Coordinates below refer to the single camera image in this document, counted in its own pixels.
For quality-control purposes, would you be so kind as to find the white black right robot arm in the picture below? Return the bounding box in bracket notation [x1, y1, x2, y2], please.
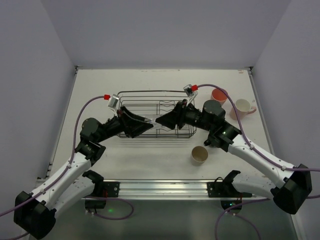
[155, 99, 312, 215]

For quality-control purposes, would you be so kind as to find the black mug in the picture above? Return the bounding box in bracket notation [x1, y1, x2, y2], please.
[203, 139, 213, 147]

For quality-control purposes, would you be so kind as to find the pink faceted mug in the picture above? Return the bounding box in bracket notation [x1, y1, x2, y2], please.
[230, 99, 257, 120]

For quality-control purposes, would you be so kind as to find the clear glass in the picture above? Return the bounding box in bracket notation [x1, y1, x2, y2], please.
[147, 118, 166, 131]

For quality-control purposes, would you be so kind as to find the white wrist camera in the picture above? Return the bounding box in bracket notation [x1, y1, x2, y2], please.
[183, 84, 198, 106]
[107, 94, 120, 115]

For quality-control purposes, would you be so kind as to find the beige tall cup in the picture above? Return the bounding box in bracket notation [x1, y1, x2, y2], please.
[190, 146, 209, 166]

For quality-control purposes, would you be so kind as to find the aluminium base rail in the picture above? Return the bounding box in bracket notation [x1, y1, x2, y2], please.
[59, 178, 271, 201]

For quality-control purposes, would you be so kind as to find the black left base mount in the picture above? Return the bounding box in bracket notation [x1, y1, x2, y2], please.
[84, 181, 120, 211]

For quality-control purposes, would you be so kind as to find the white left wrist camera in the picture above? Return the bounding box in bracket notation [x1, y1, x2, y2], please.
[107, 94, 120, 115]

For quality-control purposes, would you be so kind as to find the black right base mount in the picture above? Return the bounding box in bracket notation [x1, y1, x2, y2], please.
[206, 177, 243, 210]

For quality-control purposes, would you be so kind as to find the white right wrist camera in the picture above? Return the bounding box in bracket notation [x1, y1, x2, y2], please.
[183, 84, 198, 106]

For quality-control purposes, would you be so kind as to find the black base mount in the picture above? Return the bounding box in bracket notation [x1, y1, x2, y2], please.
[206, 177, 243, 210]
[84, 181, 120, 211]

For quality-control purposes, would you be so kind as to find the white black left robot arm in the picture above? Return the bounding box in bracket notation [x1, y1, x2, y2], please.
[13, 106, 154, 240]

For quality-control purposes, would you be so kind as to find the salmon pink plastic cup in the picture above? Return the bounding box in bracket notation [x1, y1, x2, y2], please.
[210, 88, 228, 106]

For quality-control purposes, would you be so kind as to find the grey wire dish rack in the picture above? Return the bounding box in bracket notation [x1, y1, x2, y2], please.
[117, 90, 197, 139]

